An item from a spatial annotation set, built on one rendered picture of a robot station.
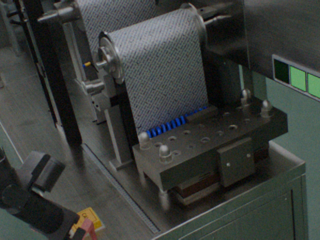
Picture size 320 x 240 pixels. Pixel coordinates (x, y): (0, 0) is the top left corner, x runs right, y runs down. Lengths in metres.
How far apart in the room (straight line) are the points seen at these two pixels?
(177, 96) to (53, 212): 0.58
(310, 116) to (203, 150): 2.16
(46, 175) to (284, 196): 0.74
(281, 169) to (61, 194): 0.62
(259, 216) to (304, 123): 1.95
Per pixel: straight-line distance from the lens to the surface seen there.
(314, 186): 2.82
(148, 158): 1.32
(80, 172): 1.58
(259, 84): 1.78
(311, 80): 1.22
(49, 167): 0.97
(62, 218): 1.03
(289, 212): 1.52
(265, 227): 1.49
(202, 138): 1.36
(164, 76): 1.40
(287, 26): 1.24
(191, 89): 1.46
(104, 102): 1.43
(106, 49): 1.35
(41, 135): 1.85
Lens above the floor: 1.75
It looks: 29 degrees down
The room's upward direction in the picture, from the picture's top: 12 degrees counter-clockwise
